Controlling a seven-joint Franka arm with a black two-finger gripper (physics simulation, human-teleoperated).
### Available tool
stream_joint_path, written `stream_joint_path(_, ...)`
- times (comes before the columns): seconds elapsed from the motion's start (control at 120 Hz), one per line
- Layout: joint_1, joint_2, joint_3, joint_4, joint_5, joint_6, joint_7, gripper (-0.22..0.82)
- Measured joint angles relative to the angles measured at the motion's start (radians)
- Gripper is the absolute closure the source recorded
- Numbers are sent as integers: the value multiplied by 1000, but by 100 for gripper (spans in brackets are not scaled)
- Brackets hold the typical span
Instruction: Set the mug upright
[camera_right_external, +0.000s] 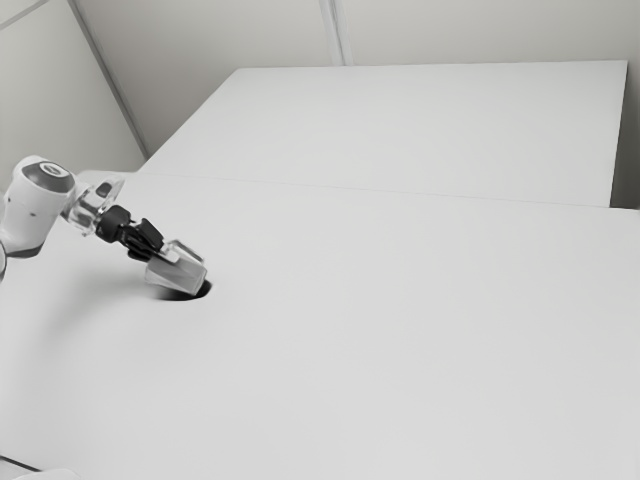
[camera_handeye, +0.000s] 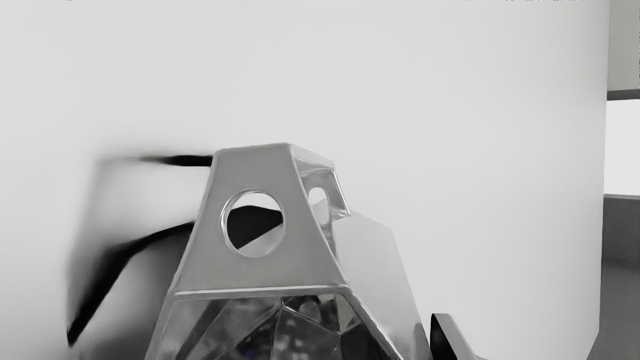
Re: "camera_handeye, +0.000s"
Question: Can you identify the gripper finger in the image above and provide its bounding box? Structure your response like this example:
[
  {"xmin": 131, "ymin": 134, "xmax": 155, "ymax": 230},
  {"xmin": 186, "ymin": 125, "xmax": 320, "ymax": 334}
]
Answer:
[{"xmin": 430, "ymin": 313, "xmax": 488, "ymax": 360}]

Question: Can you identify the faceted mug with angular handle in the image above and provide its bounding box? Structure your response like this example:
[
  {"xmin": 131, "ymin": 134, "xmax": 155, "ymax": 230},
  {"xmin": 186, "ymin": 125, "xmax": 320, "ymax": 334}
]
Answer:
[{"xmin": 144, "ymin": 142, "xmax": 434, "ymax": 360}]

